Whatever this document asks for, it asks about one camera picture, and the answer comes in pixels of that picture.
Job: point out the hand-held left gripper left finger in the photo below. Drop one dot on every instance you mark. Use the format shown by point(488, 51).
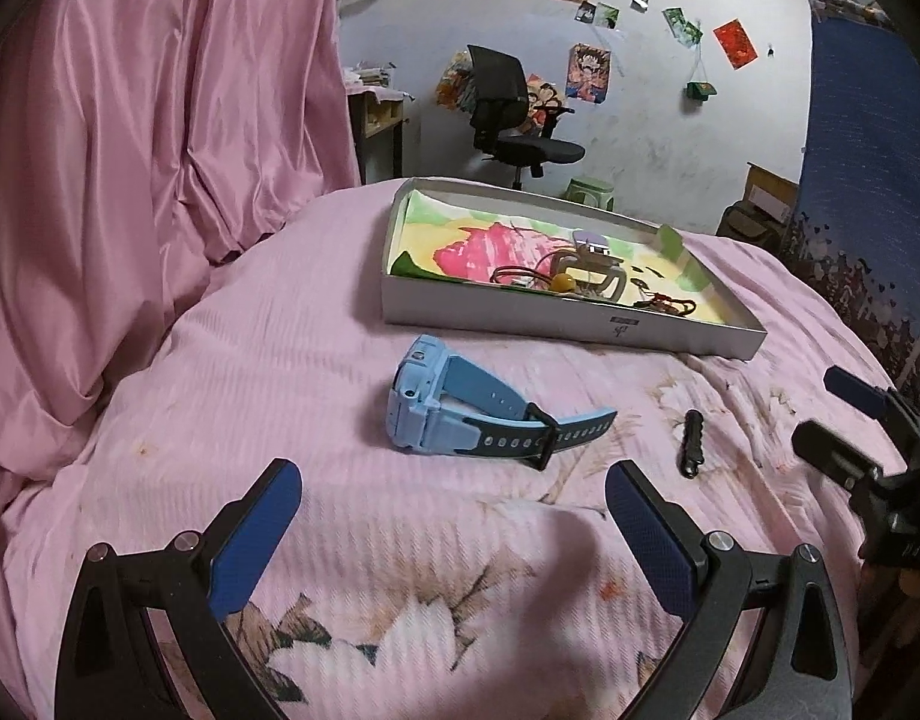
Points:
point(253, 540)

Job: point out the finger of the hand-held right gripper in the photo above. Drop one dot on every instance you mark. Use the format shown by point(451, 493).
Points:
point(853, 388)
point(831, 450)

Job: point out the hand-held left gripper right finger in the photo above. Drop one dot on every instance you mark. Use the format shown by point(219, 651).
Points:
point(651, 540)

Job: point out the small black cylindrical piece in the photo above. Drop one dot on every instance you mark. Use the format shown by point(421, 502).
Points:
point(691, 442)

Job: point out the blue kids smartwatch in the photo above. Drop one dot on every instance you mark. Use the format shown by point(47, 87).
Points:
point(422, 412)

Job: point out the shallow grey cardboard box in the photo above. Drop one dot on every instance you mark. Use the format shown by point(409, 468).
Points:
point(505, 311)

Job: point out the grey watch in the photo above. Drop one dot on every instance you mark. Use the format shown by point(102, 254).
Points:
point(561, 264)

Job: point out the pink floral bed blanket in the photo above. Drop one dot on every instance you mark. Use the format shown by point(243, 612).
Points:
point(280, 360)

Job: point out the brown bag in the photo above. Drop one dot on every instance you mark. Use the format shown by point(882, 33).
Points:
point(748, 225)

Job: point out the wooden cabinet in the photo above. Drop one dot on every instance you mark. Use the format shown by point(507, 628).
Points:
point(771, 191)

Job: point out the blue printed curtain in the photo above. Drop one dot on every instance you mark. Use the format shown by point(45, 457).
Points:
point(857, 165)

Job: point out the green plastic stool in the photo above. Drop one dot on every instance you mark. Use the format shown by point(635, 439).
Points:
point(589, 191)

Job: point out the green hanging pouch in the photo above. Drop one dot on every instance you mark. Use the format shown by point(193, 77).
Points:
point(701, 90)

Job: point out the colourful drawing paper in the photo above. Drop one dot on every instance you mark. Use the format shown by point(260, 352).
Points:
point(490, 244)

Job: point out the pink satin curtain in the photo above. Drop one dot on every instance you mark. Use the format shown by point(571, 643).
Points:
point(129, 165)

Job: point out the wooden desk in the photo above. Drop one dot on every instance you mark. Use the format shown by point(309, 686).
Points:
point(377, 116)

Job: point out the black office chair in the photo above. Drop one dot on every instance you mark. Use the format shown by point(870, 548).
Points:
point(497, 75)

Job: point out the pile of papers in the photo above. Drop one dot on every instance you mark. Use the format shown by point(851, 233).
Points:
point(370, 75)

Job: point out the colourful floral bag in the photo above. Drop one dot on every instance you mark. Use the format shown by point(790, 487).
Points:
point(452, 79)

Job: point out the red paper wall decoration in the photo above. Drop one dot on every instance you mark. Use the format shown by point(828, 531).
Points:
point(733, 43)

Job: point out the green wall photo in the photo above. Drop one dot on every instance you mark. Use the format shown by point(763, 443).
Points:
point(683, 26)

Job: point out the cartoon wall poster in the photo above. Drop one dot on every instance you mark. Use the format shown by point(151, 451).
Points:
point(542, 94)
point(587, 75)

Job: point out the dark wall photo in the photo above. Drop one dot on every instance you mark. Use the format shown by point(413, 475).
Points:
point(596, 13)

